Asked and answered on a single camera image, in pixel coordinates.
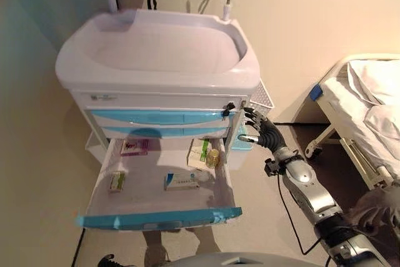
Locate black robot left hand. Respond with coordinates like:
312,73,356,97
97,253,124,267

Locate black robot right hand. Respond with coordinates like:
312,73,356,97
237,106,287,151

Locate blue front cart drawer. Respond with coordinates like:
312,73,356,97
74,135,243,230
84,107,237,126
99,124,232,139

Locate tall green white medicine box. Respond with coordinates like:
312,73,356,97
186,138,211,168

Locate small green medicine box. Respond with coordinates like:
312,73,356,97
107,170,126,193

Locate blue white medicine box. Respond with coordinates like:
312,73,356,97
164,169,201,191

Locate pink medicine box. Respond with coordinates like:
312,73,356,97
120,138,149,157

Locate white bin blue lid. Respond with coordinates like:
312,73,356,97
231,123,262,171

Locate white lattice basket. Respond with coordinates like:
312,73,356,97
248,81,276,124

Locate bed caster wheel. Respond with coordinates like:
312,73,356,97
305,146,323,160

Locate black cart keys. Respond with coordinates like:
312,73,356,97
221,101,236,118

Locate blue bed corner bumper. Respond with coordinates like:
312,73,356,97
309,84,324,101

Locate gold capped bottle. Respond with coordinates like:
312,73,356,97
204,149,221,168

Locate white sheeted mattress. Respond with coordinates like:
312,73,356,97
321,73,400,180

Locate grey robot torso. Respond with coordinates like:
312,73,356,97
162,250,319,267

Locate white folded blanket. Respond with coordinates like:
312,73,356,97
365,104,400,155

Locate white pillow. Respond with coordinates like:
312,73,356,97
346,59,400,105

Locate person in grey trousers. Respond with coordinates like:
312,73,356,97
345,182,400,236

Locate white blue medical cart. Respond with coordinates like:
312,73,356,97
55,9,262,232

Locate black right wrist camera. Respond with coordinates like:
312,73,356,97
264,157,281,176

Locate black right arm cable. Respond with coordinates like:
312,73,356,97
276,173,323,255

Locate cream hospital bed frame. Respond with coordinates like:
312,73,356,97
304,53,400,191

